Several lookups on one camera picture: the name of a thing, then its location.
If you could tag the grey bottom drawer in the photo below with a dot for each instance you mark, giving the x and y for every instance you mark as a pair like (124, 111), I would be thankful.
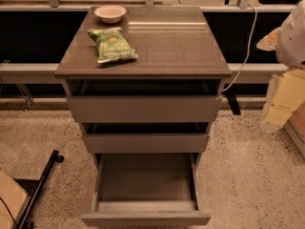
(145, 190)

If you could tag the white bowl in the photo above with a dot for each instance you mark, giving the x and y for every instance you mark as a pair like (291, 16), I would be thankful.
(110, 14)

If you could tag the black cart frame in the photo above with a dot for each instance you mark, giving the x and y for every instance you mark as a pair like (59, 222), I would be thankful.
(34, 188)

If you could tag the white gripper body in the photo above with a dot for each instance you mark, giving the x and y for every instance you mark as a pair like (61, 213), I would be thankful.
(293, 42)

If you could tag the green chip bag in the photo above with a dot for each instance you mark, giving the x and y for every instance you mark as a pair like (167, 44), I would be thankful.
(111, 45)

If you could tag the grey middle drawer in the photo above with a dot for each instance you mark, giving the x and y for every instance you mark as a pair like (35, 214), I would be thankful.
(110, 138)

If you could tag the grey drawer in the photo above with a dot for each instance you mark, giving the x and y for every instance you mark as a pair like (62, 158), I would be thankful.
(145, 190)
(110, 138)
(144, 101)

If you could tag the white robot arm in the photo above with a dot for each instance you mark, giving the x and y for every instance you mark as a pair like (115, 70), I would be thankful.
(288, 41)

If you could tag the grey drawer cabinet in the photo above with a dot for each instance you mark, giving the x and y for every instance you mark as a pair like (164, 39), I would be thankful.
(171, 43)

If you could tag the metal railing beam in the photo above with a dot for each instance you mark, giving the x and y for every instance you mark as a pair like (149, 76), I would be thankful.
(43, 73)

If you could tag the cardboard box right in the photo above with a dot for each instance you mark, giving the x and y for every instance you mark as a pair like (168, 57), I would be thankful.
(295, 127)

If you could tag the grey top drawer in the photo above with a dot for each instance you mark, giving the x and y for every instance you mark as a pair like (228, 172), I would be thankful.
(144, 101)

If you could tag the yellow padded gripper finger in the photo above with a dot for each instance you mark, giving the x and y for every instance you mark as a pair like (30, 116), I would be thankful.
(267, 127)

